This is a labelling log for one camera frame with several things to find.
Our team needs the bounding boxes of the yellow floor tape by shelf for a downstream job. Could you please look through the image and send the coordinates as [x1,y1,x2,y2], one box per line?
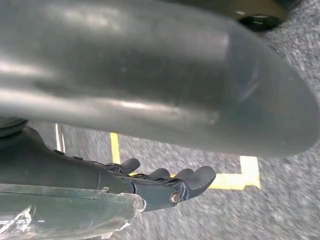
[109,131,262,192]

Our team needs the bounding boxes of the ribbed grey right arm sleeve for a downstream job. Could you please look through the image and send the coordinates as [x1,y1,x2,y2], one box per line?
[0,117,29,139]

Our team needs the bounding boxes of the black round robot joint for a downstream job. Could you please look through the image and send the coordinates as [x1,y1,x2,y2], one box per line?
[235,11,285,33]

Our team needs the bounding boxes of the clear plastic camera guard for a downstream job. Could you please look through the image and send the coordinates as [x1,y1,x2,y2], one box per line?
[0,183,146,240]

